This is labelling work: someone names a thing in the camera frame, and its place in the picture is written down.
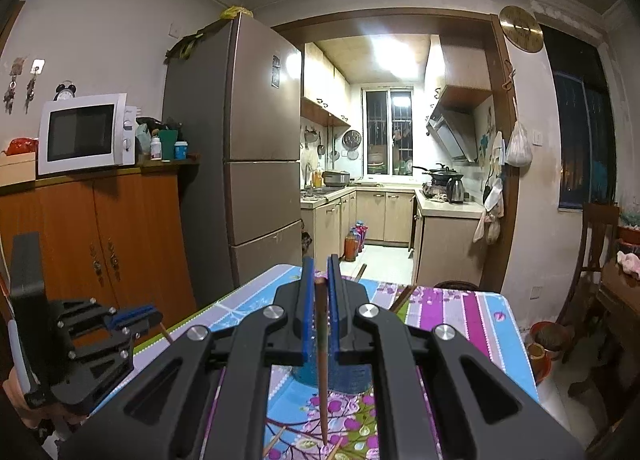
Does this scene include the white microwave oven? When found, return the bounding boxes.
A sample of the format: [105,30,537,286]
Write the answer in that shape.
[37,93,137,176]

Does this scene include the wooden chopstick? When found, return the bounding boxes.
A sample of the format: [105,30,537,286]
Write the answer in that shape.
[262,428,285,459]
[326,436,343,460]
[354,263,367,283]
[160,323,174,345]
[314,278,329,445]
[390,285,416,314]

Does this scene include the black wok on stove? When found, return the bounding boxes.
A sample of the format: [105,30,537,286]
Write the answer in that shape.
[412,163,462,185]

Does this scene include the grey tall refrigerator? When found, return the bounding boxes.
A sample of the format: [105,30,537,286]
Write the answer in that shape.
[163,13,302,305]

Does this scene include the steel kettle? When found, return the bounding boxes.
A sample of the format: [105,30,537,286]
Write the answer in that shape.
[446,175,465,203]

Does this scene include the gold round wall plate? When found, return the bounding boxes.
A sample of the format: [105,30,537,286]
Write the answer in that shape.
[499,5,544,53]

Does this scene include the wooden chair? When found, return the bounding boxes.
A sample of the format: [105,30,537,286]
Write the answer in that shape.
[556,203,620,364]

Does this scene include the range hood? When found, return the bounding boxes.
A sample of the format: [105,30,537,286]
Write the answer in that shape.
[426,105,478,163]

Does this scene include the blue perforated utensil holder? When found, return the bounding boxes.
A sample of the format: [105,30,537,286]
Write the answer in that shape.
[292,333,372,395]

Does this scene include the brown wooden cabinet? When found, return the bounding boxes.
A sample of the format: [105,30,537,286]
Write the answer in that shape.
[1,158,198,327]

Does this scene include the dark window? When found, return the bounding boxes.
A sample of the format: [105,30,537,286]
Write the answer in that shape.
[542,26,617,210]

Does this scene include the white hanging plastic bag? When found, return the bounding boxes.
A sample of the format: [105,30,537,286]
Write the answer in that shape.
[506,121,533,168]

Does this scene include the dark wooden dining table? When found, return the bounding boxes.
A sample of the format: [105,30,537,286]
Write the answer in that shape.
[596,259,639,390]

